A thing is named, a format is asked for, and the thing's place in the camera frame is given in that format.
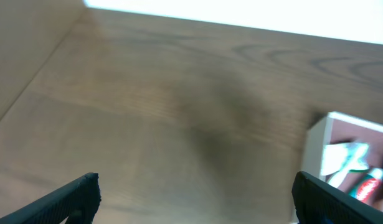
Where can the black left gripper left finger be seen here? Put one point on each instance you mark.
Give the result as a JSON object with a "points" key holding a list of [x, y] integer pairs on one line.
{"points": [[75, 202]]}

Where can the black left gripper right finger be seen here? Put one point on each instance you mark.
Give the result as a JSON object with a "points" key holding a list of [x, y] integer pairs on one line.
{"points": [[316, 202]]}

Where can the green white soap packet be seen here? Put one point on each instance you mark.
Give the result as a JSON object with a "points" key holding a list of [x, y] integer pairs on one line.
{"points": [[335, 157]]}

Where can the red green toothpaste tube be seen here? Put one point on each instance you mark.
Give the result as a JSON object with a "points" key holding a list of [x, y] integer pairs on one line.
{"points": [[365, 187]]}

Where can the green white toothbrush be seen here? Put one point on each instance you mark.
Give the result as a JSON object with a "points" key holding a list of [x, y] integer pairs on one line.
{"points": [[355, 161]]}

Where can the white box with pink interior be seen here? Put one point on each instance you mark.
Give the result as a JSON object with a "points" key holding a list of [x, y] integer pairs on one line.
{"points": [[336, 128]]}

